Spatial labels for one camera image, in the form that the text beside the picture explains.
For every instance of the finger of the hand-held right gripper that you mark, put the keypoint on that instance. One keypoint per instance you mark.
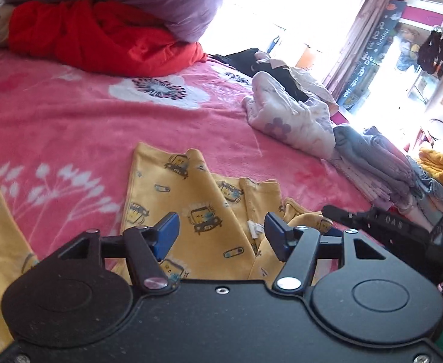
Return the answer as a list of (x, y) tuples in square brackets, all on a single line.
[(350, 217), (329, 231)]

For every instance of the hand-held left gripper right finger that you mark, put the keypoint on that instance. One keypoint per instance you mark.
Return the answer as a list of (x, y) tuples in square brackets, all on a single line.
[(276, 240)]

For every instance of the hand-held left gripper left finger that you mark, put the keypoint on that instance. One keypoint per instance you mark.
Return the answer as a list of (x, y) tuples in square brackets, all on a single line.
[(167, 234)]

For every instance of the yellow car-print pants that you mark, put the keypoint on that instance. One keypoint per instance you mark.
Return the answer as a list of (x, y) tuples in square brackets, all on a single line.
[(206, 196)]

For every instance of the white lilac striped folded garment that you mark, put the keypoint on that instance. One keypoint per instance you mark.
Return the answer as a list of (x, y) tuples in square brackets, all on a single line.
[(365, 185)]

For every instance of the pale mint folded garment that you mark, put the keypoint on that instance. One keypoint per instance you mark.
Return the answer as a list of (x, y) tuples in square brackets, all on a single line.
[(421, 210)]

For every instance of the grey-blue denim folded garment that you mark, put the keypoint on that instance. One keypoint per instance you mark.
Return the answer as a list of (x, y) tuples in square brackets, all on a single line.
[(433, 193)]

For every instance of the grey fleece folded garment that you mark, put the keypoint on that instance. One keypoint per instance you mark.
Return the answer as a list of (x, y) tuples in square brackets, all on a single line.
[(357, 147)]

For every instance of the lavender folded garment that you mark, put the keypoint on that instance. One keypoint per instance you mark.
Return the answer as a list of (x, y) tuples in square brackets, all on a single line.
[(391, 151)]

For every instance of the white floral folded pajama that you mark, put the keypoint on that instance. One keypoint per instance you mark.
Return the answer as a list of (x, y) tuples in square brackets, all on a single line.
[(289, 117)]

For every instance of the round black-framed mirror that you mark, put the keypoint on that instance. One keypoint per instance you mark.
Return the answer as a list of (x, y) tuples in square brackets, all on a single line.
[(438, 130)]

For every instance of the beige garment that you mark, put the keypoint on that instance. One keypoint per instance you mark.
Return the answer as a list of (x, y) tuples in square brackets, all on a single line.
[(312, 83)]

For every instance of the pink floral blanket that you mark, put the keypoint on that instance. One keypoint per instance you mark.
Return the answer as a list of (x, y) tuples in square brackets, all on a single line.
[(74, 113)]

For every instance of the dark blue hanging banner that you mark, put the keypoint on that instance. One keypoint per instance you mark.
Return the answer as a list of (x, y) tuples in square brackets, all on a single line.
[(368, 60)]

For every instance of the brown box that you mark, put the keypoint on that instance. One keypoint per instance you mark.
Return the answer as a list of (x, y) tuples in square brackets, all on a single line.
[(304, 56)]

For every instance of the dark socks on hanger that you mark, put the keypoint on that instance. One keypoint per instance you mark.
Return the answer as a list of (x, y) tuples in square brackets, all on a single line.
[(436, 53)]

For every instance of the pink patterned curtain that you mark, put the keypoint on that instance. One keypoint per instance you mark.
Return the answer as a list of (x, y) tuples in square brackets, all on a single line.
[(365, 19)]

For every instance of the red quilt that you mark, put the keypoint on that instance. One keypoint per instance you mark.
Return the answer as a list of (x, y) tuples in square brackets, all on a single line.
[(100, 34)]

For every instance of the glass display cabinet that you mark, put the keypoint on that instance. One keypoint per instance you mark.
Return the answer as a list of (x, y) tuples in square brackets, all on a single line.
[(421, 11)]

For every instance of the cream garment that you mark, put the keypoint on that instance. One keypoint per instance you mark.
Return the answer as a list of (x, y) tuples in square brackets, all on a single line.
[(4, 26)]

